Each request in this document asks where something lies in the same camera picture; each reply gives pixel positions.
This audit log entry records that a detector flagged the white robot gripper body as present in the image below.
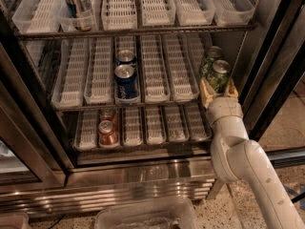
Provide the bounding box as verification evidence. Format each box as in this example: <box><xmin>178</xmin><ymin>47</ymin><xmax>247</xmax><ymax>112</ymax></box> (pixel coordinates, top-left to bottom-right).
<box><xmin>206</xmin><ymin>97</ymin><xmax>243</xmax><ymax>126</ymax></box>

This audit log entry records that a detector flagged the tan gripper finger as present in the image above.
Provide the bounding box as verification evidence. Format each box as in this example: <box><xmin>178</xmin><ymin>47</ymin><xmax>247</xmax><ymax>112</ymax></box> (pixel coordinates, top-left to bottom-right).
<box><xmin>224</xmin><ymin>79</ymin><xmax>238</xmax><ymax>100</ymax></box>
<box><xmin>199</xmin><ymin>78</ymin><xmax>222</xmax><ymax>109</ymax></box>

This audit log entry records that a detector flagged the green soda can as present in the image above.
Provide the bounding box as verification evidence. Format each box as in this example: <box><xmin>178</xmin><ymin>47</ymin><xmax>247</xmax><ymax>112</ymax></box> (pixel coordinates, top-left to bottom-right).
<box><xmin>207</xmin><ymin>59</ymin><xmax>231</xmax><ymax>93</ymax></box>
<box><xmin>199</xmin><ymin>46</ymin><xmax>223</xmax><ymax>77</ymax></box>

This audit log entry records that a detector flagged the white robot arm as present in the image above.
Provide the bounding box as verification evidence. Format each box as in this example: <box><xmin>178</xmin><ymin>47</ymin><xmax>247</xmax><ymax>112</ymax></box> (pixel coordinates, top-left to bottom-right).
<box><xmin>199</xmin><ymin>78</ymin><xmax>305</xmax><ymax>229</ymax></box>

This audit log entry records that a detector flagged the fridge glass door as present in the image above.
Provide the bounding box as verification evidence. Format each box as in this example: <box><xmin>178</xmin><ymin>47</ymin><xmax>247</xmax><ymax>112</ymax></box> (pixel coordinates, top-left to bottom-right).
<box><xmin>232</xmin><ymin>0</ymin><xmax>305</xmax><ymax>170</ymax></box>

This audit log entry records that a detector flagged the front blue soda can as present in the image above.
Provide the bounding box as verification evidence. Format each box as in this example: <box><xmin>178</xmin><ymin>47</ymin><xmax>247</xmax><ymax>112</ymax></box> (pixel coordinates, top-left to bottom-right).
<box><xmin>114</xmin><ymin>65</ymin><xmax>138</xmax><ymax>99</ymax></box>

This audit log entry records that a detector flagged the blue soda can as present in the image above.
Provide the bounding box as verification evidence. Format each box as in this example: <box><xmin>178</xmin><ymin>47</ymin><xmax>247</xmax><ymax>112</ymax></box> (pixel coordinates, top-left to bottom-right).
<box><xmin>114</xmin><ymin>65</ymin><xmax>138</xmax><ymax>99</ymax></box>
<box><xmin>116</xmin><ymin>50</ymin><xmax>136</xmax><ymax>66</ymax></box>

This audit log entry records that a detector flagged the rear blue soda can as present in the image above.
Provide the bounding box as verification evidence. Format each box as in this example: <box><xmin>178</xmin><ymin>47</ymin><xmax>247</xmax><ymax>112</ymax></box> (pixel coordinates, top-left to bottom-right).
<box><xmin>116</xmin><ymin>50</ymin><xmax>136</xmax><ymax>66</ymax></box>

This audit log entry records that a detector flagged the rear red soda can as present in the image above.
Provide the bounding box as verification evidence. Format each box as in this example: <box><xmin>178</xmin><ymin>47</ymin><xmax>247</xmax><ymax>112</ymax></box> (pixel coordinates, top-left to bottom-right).
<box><xmin>99</xmin><ymin>108</ymin><xmax>118</xmax><ymax>127</ymax></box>

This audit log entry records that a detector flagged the red soda can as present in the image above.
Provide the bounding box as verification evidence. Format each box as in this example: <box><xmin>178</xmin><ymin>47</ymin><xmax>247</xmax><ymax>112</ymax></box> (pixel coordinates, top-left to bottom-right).
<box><xmin>98</xmin><ymin>122</ymin><xmax>118</xmax><ymax>146</ymax></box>
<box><xmin>99</xmin><ymin>108</ymin><xmax>118</xmax><ymax>127</ymax></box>

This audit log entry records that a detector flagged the stainless steel fridge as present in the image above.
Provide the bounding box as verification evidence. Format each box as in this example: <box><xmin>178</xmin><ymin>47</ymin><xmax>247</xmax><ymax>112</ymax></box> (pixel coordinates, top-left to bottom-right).
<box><xmin>0</xmin><ymin>0</ymin><xmax>304</xmax><ymax>218</ymax></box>

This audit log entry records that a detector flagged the front red soda can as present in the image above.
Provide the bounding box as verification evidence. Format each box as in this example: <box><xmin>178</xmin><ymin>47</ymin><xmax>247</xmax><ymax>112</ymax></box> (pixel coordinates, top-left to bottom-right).
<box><xmin>98</xmin><ymin>122</ymin><xmax>118</xmax><ymax>146</ymax></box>

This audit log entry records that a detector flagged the clear tray holding tall can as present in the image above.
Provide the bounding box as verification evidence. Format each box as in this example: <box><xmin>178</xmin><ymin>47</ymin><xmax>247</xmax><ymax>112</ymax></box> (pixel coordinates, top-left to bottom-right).
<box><xmin>58</xmin><ymin>0</ymin><xmax>100</xmax><ymax>32</ymax></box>

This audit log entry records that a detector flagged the tall silver blue can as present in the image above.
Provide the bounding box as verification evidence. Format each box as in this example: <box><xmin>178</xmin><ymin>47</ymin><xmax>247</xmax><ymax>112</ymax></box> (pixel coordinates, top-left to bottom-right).
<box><xmin>60</xmin><ymin>0</ymin><xmax>96</xmax><ymax>31</ymax></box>

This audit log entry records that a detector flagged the clear tray holding green cans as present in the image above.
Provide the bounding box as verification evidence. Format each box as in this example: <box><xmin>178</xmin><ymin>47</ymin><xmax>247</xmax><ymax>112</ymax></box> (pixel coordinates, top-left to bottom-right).
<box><xmin>185</xmin><ymin>32</ymin><xmax>231</xmax><ymax>100</ymax></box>

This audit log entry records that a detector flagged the clear tray holding blue cans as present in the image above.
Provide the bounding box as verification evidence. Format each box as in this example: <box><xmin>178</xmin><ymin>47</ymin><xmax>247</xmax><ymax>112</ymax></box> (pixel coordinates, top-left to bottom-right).
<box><xmin>114</xmin><ymin>36</ymin><xmax>139</xmax><ymax>103</ymax></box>

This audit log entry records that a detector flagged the clear plastic bin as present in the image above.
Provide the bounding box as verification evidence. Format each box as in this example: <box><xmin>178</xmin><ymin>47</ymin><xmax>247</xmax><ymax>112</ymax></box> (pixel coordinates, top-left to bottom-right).
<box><xmin>94</xmin><ymin>197</ymin><xmax>200</xmax><ymax>229</ymax></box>

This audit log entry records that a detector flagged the clear tray holding red cans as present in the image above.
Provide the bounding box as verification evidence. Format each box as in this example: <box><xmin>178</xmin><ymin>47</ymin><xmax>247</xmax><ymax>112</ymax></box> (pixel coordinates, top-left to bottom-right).
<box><xmin>98</xmin><ymin>109</ymin><xmax>119</xmax><ymax>148</ymax></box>

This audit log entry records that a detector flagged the black tripod leg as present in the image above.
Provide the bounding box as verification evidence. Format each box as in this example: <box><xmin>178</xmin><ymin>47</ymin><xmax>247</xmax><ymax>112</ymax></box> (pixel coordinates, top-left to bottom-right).
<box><xmin>291</xmin><ymin>192</ymin><xmax>305</xmax><ymax>203</ymax></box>

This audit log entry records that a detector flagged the small clear container corner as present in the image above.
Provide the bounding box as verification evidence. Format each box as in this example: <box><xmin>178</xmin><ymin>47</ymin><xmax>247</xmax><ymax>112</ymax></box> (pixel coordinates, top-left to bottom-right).
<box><xmin>0</xmin><ymin>213</ymin><xmax>31</xmax><ymax>229</ymax></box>

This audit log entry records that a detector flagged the middle wire shelf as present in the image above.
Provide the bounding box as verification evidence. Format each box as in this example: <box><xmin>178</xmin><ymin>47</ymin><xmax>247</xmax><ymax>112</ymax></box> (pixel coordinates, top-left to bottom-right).
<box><xmin>53</xmin><ymin>91</ymin><xmax>236</xmax><ymax>113</ymax></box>

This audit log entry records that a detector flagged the wire shelf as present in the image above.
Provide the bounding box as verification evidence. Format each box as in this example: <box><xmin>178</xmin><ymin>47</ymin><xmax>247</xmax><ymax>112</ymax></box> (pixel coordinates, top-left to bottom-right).
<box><xmin>15</xmin><ymin>23</ymin><xmax>256</xmax><ymax>41</ymax></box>
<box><xmin>53</xmin><ymin>91</ymin><xmax>236</xmax><ymax>113</ymax></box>

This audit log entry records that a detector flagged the top wire shelf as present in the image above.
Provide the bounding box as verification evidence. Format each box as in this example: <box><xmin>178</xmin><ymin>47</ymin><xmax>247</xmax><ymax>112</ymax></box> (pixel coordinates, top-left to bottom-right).
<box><xmin>15</xmin><ymin>23</ymin><xmax>256</xmax><ymax>41</ymax></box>

